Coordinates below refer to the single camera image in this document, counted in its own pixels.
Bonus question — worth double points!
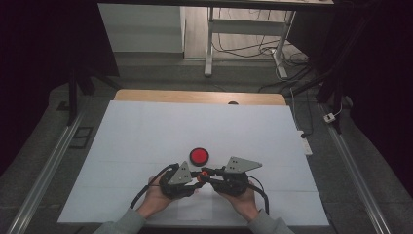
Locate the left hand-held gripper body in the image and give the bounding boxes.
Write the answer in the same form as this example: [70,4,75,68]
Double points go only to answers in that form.
[158,160,197,200]

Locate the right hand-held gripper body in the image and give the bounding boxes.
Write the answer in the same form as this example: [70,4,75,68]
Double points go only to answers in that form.
[210,156,263,197]

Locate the round red ink pad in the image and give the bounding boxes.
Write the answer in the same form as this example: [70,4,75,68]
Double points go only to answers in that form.
[189,147,209,167]

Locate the person's right hand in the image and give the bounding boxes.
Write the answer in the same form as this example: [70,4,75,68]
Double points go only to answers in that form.
[216,180,261,223]

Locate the person's left hand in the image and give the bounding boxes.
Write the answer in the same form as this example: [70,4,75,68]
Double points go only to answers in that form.
[135,175,197,219]

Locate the white paper sheet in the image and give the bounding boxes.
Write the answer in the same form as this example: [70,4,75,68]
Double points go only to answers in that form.
[176,186,216,222]

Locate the wooden table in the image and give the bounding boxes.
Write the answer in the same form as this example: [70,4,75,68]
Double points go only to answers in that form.
[113,89,287,106]

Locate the white power strip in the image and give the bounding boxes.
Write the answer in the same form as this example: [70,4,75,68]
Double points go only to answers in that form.
[296,130,314,156]

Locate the black floor plates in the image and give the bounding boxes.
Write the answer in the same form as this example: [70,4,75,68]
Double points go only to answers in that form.
[69,126,94,150]

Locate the black stand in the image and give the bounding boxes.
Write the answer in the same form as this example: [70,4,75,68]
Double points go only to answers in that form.
[66,64,123,127]
[291,6,374,135]

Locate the white cabinet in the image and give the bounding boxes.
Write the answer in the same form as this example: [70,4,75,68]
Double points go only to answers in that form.
[96,3,186,54]

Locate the black curtain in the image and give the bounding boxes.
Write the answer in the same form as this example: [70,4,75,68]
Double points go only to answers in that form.
[0,0,120,178]
[286,0,413,200]

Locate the left hand-held gripper black cable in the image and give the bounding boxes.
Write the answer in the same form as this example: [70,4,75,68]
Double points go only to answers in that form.
[129,163,180,210]

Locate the hand-held gripper black cable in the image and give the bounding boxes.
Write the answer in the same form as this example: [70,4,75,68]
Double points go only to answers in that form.
[246,175,271,215]
[129,163,180,210]

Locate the right hand-held gripper black cable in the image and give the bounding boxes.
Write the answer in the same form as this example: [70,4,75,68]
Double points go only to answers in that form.
[246,175,271,215]

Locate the aluminium rail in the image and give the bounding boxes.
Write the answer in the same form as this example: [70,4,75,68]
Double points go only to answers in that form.
[6,110,86,234]
[319,103,393,234]

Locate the black floor cables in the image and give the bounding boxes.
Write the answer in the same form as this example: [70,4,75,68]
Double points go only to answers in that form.
[212,8,310,66]

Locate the white desk frame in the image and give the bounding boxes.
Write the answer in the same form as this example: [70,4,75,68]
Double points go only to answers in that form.
[204,7,298,79]

